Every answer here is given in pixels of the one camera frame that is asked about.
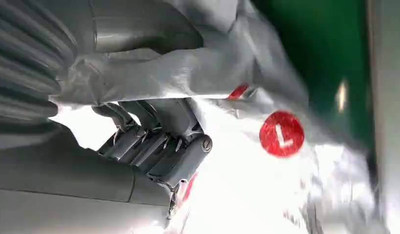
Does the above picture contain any green plastic crate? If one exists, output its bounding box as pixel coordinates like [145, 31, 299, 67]
[251, 0, 379, 181]

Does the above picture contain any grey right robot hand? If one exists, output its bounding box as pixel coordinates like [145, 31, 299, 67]
[0, 0, 214, 234]

